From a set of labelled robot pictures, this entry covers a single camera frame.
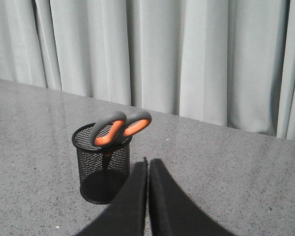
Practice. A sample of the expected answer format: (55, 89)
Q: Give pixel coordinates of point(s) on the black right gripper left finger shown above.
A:
(125, 215)

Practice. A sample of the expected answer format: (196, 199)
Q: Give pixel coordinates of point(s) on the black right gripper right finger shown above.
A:
(171, 211)

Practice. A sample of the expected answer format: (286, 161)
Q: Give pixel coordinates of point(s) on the orange and grey scissors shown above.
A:
(115, 128)

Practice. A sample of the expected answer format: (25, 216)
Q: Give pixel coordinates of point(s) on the black mesh pen bucket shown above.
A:
(102, 171)

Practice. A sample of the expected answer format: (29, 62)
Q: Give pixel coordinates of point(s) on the grey curtain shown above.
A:
(226, 62)

